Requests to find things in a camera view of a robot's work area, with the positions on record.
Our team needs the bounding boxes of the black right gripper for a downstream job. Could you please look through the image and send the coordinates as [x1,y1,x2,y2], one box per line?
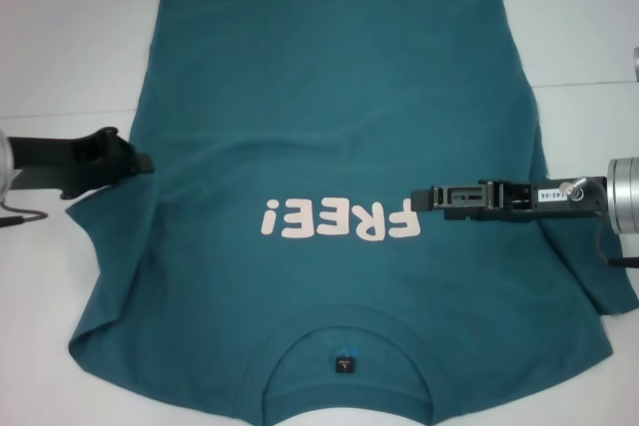
[409,175,609,222]

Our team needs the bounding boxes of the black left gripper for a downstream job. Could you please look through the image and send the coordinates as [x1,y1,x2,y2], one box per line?
[10,127,155,198]

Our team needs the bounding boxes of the teal t-shirt with FREE print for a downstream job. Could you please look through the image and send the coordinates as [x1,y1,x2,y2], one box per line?
[67,0,639,426]

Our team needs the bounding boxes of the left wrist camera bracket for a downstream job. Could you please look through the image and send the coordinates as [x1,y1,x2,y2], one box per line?
[12,169,65,194]

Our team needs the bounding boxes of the left gripper cable with plug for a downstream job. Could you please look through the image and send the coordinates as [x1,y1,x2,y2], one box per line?
[0,210,49,228]

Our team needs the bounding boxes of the gripper cable with plug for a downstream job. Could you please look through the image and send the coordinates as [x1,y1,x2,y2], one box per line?
[558,176,639,270]
[0,210,49,228]

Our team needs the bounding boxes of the right gripper cable with plug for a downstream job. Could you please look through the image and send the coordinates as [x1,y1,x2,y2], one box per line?
[558,176,639,270]

